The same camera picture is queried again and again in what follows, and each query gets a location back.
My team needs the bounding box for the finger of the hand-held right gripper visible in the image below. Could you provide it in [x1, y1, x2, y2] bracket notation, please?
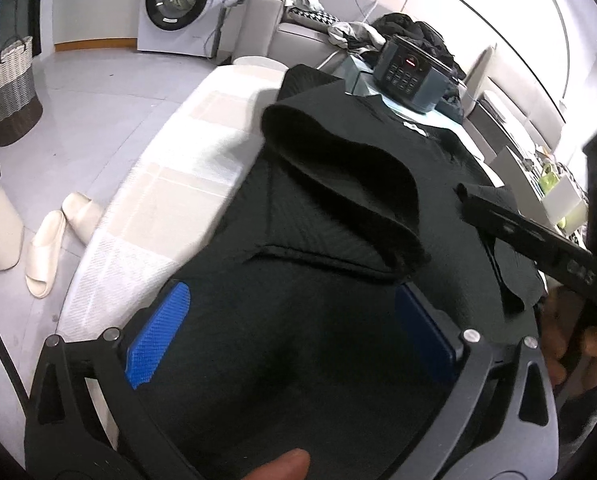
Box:
[457, 184, 554, 261]

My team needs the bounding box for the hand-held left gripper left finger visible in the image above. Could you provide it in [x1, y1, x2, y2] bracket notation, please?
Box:
[24, 280, 204, 480]

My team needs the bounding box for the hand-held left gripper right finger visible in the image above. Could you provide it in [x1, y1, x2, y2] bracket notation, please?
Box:
[395, 282, 559, 480]

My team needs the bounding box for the black knit shirt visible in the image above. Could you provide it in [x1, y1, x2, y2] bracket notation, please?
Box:
[143, 64, 546, 480]

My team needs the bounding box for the person's right hand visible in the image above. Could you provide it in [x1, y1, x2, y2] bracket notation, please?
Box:
[541, 285, 597, 391]

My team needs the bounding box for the person's left hand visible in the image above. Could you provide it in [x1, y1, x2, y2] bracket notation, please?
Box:
[241, 449, 311, 480]

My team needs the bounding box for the grey box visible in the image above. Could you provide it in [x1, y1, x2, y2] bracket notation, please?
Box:
[491, 146, 546, 202]

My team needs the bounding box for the white box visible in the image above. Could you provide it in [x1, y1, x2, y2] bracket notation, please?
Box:
[543, 177, 588, 222]

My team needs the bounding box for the cream slipper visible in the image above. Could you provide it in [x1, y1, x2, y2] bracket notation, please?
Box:
[62, 192, 104, 246]
[25, 210, 66, 300]

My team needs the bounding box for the dark blue keypad appliance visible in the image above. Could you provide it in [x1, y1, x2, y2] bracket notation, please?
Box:
[373, 35, 456, 113]

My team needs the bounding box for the white checked blanket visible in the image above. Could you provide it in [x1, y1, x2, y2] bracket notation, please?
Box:
[58, 65, 289, 341]

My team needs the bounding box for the white grey garment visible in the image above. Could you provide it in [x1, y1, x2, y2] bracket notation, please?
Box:
[327, 21, 386, 51]

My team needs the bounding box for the black white patterned pillow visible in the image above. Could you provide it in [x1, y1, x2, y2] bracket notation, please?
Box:
[286, 5, 349, 28]

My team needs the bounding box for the woven laundry basket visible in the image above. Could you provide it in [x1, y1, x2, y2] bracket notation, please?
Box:
[0, 36, 44, 147]

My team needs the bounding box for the white round stool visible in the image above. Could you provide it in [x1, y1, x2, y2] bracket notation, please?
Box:
[233, 55, 289, 72]

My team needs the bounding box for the white washing machine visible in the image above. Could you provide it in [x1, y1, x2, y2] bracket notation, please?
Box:
[137, 0, 239, 58]

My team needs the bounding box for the white cabinet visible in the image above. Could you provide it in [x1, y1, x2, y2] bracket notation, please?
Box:
[53, 0, 146, 52]

